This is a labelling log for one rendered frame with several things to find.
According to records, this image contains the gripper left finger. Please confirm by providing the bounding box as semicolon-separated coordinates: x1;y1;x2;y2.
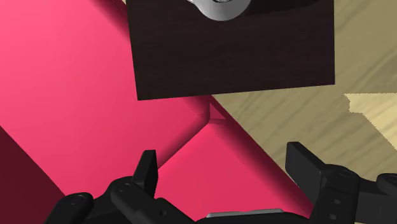
45;150;199;224

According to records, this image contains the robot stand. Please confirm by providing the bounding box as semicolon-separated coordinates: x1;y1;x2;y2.
125;0;336;101

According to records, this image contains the pink sofa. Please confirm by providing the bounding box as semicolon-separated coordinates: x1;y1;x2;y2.
0;0;315;224

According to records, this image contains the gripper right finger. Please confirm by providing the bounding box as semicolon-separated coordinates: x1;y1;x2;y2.
285;141;397;224

